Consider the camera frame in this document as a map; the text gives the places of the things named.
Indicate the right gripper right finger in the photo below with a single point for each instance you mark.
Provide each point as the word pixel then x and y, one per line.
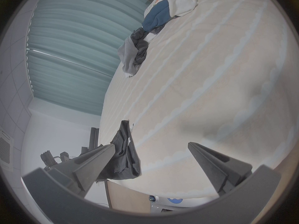
pixel 219 167

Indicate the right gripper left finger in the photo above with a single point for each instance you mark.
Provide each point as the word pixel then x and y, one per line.
pixel 93 167

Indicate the black T-shirt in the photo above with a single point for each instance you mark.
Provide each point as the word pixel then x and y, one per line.
pixel 126 157

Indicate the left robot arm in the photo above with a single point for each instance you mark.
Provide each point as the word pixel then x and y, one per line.
pixel 48 159

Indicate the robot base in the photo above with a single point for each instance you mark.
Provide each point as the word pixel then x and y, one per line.
pixel 163 205

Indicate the bed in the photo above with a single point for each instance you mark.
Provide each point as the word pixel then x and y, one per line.
pixel 210 78

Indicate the black chest of drawers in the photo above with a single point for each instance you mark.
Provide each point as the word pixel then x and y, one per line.
pixel 93 139

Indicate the blue-green curtain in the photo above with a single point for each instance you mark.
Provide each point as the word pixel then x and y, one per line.
pixel 81 27
pixel 70 85

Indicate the ceiling air conditioner vent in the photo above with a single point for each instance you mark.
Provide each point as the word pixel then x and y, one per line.
pixel 5 148

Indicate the grey garment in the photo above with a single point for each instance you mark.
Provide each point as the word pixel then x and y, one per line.
pixel 127 52

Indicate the black glossy garment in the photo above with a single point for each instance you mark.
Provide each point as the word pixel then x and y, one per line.
pixel 141 45

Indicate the blue and white garment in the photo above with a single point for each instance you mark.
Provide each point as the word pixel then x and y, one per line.
pixel 158 15

